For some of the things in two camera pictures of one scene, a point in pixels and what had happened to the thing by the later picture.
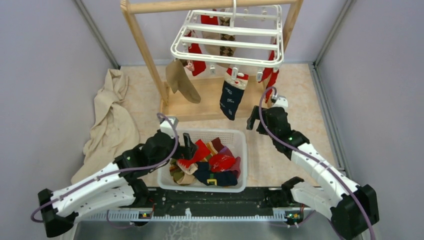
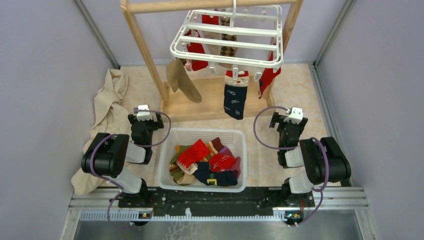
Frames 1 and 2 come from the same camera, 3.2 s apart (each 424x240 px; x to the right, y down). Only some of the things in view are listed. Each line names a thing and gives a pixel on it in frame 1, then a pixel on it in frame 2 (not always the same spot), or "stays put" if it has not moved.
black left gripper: [187, 152] -> [157, 124]
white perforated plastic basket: [235, 140] stays put
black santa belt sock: [204, 174] stays put
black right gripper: [254, 116] -> [278, 119]
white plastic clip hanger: [248, 37] stays put
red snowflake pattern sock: [221, 162] stays put
